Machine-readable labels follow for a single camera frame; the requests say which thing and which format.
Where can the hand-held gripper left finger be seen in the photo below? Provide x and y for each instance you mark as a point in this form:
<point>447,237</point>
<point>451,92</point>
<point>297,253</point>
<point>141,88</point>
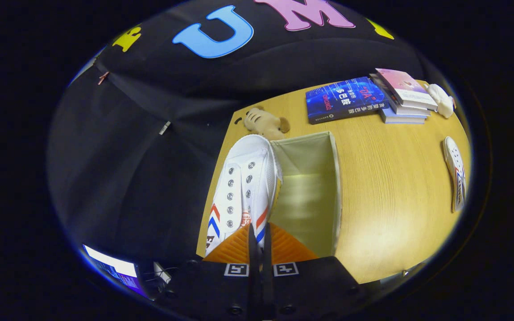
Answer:
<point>252,285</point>

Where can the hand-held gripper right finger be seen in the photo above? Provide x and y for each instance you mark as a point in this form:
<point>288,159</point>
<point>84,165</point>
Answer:
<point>268,285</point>

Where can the brown fabric storage box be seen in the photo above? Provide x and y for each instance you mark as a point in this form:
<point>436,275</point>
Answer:
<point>310,196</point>

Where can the white shoe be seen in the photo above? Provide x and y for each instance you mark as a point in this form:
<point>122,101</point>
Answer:
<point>250,178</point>
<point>455,174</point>

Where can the computer monitor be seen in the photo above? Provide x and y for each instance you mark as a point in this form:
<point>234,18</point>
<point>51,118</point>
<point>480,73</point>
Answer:
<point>114,267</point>

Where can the brown teddy bear plush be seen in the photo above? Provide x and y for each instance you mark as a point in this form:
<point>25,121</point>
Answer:
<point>263,122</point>

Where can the black backdrop cloth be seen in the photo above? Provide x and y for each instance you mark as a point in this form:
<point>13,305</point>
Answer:
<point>127,178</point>

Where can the silver clip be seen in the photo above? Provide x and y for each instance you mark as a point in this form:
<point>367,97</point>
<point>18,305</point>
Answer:
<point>164,128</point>

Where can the dark blue book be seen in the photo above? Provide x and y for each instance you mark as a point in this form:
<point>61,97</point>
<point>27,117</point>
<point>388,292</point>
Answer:
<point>346,100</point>

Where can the pale blue book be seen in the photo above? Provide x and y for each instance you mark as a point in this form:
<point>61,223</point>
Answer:
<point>402,119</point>

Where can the pink cover book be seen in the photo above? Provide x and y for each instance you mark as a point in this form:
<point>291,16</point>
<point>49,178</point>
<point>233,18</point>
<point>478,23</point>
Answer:
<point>404,87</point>

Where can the white plush toy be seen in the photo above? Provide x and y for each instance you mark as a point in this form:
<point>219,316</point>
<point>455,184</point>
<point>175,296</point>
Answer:
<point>442,100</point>

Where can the pink clip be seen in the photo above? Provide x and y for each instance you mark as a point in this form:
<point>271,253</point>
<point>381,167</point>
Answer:
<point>103,78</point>

